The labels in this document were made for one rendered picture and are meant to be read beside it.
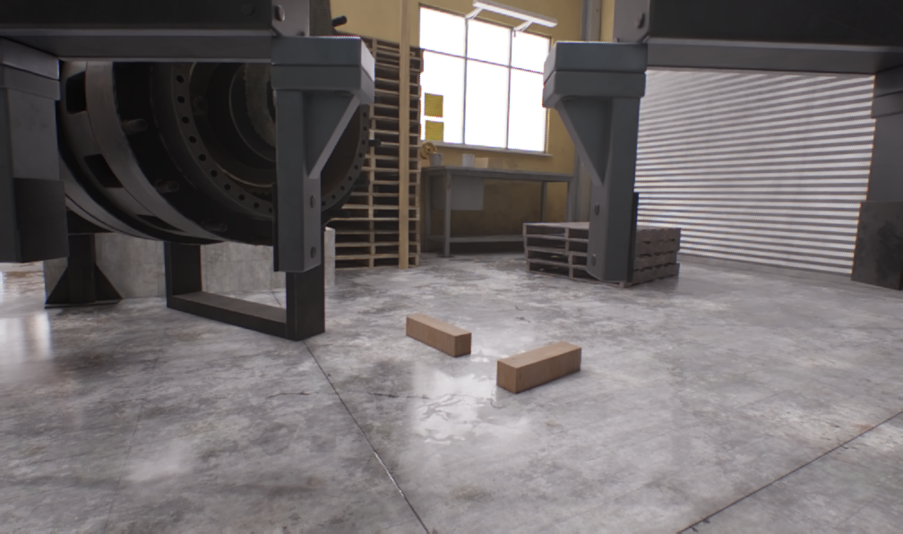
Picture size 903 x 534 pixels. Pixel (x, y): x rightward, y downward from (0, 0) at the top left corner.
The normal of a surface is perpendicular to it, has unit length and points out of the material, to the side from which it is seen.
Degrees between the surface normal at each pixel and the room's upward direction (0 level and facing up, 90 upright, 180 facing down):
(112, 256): 90
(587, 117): 90
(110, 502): 0
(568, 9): 90
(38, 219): 90
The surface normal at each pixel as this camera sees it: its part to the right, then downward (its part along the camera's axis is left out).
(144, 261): 0.47, 0.11
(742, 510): 0.03, -0.99
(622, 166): -0.03, 0.11
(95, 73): -0.58, -0.01
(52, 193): 1.00, 0.03
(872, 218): -1.00, -0.03
